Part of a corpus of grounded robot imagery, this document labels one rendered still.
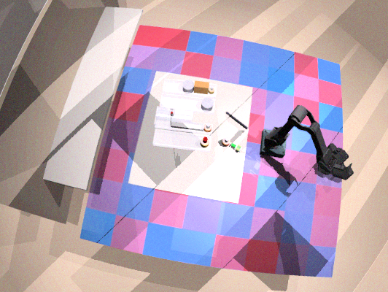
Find grey cylinder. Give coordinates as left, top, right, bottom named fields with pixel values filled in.
left=201, top=98, right=214, bottom=111
left=182, top=80, right=194, bottom=93

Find orange box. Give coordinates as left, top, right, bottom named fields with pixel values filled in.
left=194, top=80, right=209, bottom=94

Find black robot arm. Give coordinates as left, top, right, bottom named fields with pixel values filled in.
left=264, top=105, right=349, bottom=180

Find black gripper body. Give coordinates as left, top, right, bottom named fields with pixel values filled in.
left=327, top=143, right=354, bottom=180

